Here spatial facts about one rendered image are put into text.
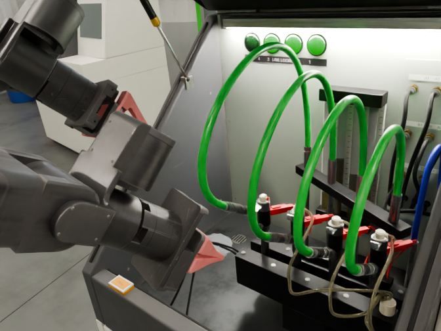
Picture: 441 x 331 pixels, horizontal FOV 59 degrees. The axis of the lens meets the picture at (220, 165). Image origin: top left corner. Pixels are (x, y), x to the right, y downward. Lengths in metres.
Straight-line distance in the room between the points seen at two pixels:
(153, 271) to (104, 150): 0.15
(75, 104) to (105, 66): 3.03
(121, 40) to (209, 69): 2.54
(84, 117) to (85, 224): 0.20
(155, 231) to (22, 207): 0.15
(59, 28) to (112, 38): 3.03
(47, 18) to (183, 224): 0.29
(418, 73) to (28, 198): 0.78
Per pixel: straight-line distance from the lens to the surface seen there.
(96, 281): 0.97
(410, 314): 0.67
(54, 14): 0.54
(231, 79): 0.66
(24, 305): 2.53
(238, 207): 0.74
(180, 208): 0.45
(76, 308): 2.37
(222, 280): 1.07
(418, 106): 0.93
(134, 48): 3.68
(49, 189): 0.31
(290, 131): 1.07
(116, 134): 0.37
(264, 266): 0.87
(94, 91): 0.53
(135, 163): 0.37
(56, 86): 0.51
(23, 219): 0.30
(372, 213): 0.83
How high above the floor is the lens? 1.55
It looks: 26 degrees down
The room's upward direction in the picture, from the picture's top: 5 degrees counter-clockwise
